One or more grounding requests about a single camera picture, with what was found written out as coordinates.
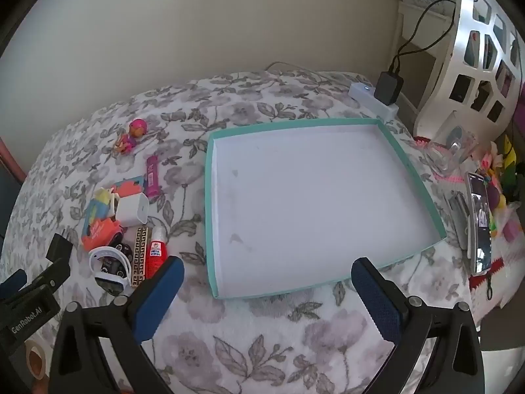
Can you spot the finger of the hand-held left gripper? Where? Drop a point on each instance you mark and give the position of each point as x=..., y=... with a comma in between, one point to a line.
x=14, y=281
x=53, y=277

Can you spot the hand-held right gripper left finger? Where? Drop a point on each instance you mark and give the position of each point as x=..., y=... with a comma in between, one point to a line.
x=160, y=295

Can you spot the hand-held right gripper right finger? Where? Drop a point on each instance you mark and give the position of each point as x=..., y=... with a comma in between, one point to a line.
x=377, y=299

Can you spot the red glue bottle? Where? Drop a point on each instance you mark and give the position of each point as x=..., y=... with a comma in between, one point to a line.
x=156, y=256

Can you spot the white wristband watch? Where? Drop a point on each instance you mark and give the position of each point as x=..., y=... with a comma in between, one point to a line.
x=93, y=256

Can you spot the black toy car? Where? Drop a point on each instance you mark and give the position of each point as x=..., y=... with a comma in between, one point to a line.
x=119, y=254

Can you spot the blue orange yellow toy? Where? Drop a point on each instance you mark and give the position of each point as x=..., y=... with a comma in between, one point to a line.
x=95, y=217

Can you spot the white cube charger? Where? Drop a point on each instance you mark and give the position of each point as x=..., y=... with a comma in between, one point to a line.
x=131, y=209

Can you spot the orange blue foam puzzle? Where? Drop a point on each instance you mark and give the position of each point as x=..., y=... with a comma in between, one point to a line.
x=131, y=186

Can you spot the magenta rectangular lighter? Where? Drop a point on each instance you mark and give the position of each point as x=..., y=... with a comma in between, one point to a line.
x=152, y=176

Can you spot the teal white shallow box tray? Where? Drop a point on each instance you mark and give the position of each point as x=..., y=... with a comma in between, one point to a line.
x=307, y=197

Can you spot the person's left hand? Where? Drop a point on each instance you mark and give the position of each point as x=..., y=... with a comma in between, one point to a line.
x=40, y=388

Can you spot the beige tape roll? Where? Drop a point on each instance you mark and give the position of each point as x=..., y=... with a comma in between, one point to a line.
x=28, y=357

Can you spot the dark blue panel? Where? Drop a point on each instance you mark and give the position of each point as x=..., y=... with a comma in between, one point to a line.
x=6, y=201

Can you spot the grey floral blanket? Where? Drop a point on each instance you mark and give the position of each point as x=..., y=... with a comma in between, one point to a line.
x=246, y=336

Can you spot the grey phone stand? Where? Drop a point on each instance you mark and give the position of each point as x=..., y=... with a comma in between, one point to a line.
x=458, y=217

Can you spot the pink board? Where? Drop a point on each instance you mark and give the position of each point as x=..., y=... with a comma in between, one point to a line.
x=12, y=160

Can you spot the smartphone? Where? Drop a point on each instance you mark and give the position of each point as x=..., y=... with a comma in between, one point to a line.
x=480, y=230

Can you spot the pink toy doll figure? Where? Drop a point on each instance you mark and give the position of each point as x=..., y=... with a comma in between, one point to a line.
x=131, y=133

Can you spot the clear glass cup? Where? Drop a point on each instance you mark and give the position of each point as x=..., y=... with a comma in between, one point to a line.
x=451, y=147

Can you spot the pile of colourful toys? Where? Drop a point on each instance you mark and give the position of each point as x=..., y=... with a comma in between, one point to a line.
x=504, y=172

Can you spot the white power strip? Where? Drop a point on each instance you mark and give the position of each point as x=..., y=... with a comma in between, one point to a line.
x=369, y=99

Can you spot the black plugged charger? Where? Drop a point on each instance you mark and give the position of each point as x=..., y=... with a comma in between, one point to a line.
x=389, y=88

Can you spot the white cutout shelf panel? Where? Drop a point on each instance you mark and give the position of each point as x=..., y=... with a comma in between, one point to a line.
x=451, y=49

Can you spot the white wooden frame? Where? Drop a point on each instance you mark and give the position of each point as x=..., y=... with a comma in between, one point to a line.
x=410, y=12

